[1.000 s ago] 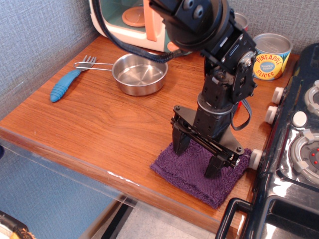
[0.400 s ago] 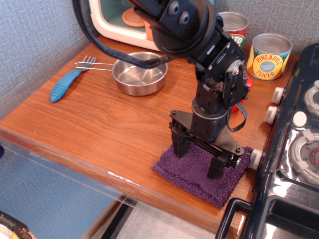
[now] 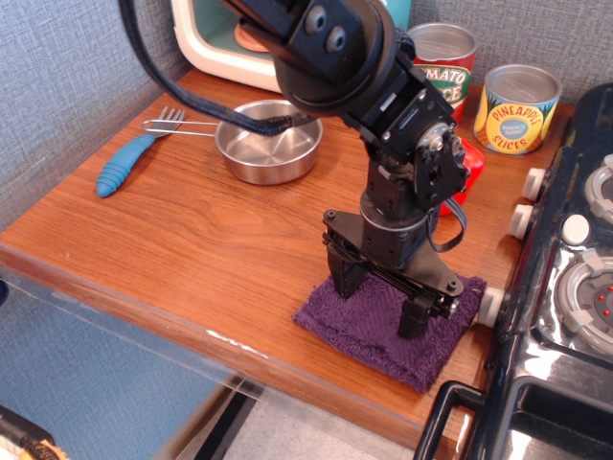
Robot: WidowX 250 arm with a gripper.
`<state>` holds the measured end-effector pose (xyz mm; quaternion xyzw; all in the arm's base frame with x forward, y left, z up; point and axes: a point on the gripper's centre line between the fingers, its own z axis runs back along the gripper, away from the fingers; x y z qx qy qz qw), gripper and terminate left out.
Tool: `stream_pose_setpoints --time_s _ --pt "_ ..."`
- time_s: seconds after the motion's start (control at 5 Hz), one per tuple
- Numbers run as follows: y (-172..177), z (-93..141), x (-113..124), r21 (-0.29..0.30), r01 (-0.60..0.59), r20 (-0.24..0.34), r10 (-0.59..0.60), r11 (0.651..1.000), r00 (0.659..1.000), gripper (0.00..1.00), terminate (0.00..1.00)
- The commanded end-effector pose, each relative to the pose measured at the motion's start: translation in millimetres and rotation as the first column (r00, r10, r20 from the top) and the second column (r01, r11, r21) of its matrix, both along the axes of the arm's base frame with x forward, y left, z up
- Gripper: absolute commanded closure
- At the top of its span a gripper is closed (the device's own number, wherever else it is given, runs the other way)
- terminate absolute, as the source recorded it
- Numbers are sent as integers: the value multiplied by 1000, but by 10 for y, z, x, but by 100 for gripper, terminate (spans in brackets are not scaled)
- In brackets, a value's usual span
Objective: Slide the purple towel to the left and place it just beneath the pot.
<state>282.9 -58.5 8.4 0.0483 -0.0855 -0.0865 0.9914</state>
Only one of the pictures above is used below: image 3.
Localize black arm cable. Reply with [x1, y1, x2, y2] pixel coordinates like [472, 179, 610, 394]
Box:
[118, 0, 315, 138]

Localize tomato sauce can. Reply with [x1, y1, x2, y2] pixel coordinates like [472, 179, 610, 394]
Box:
[408, 22, 477, 124]

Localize teal toy microwave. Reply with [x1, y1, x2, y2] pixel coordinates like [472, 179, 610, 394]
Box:
[170, 0, 413, 95]

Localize black toy stove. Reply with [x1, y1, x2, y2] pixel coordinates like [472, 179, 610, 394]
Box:
[415, 83, 612, 459]

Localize blue handled toy fork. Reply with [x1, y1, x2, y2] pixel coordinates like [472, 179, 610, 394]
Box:
[96, 107, 186, 197]

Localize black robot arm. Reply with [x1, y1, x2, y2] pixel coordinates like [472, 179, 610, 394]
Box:
[229, 1, 470, 339]

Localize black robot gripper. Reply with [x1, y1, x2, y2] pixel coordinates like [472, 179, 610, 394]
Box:
[323, 193, 464, 339]

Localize pineapple slices can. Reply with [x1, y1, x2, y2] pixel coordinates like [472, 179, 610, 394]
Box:
[473, 64, 562, 155]

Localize red toy bell pepper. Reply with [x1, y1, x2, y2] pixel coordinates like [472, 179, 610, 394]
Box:
[453, 137, 486, 206]

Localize purple towel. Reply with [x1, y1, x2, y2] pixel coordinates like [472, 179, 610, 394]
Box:
[293, 274, 487, 393]

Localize small steel pot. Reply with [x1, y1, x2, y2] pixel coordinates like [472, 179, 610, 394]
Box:
[142, 119, 324, 185]

